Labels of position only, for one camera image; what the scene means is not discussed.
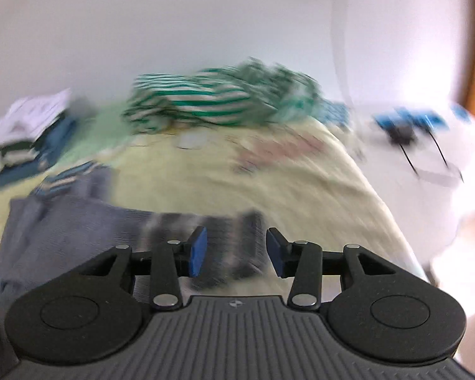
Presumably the grey blue knit sweater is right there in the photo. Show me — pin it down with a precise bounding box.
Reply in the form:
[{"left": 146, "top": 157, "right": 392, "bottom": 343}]
[{"left": 0, "top": 161, "right": 270, "bottom": 380}]

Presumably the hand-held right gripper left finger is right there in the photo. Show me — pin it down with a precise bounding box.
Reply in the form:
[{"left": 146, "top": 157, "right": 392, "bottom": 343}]
[{"left": 79, "top": 225, "right": 208, "bottom": 312}]

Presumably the black power adapter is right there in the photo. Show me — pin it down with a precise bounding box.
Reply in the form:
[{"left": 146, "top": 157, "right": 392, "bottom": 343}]
[{"left": 387, "top": 124, "right": 417, "bottom": 146}]

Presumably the dark green white folded garment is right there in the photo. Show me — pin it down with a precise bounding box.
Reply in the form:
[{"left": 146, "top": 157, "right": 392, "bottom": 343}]
[{"left": 0, "top": 138, "right": 37, "bottom": 175}]

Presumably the yellow green printed bed sheet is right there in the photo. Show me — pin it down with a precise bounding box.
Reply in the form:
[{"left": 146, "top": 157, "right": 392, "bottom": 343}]
[{"left": 0, "top": 99, "right": 429, "bottom": 289}]

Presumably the black adapter cable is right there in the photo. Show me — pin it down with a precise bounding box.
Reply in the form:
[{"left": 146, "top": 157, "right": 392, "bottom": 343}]
[{"left": 399, "top": 130, "right": 466, "bottom": 185}]

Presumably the green white striped shirt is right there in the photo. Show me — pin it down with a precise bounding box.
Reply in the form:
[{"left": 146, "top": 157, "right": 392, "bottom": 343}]
[{"left": 122, "top": 60, "right": 330, "bottom": 128}]

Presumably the blue patterned cloth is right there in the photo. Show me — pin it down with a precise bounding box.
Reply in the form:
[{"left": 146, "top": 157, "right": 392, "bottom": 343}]
[{"left": 320, "top": 100, "right": 352, "bottom": 128}]

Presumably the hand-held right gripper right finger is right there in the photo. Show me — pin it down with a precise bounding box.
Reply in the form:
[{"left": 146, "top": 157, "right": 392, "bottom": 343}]
[{"left": 265, "top": 227, "right": 397, "bottom": 312}]

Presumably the blue folded garment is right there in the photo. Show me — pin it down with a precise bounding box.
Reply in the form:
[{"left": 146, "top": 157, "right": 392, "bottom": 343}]
[{"left": 0, "top": 114, "right": 80, "bottom": 191}]

